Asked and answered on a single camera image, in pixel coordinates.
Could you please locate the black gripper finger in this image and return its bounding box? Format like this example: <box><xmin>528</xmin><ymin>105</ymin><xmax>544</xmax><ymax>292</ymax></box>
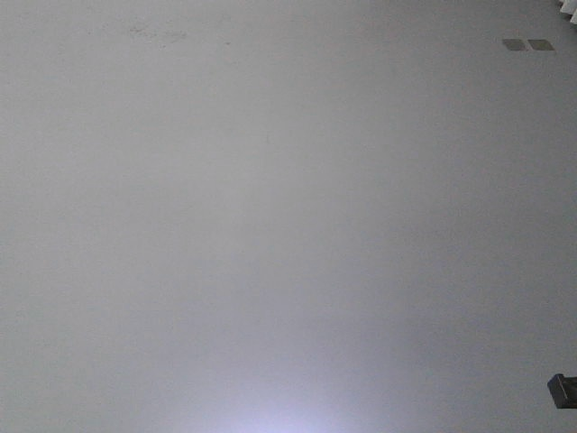
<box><xmin>547</xmin><ymin>373</ymin><xmax>577</xmax><ymax>410</ymax></box>

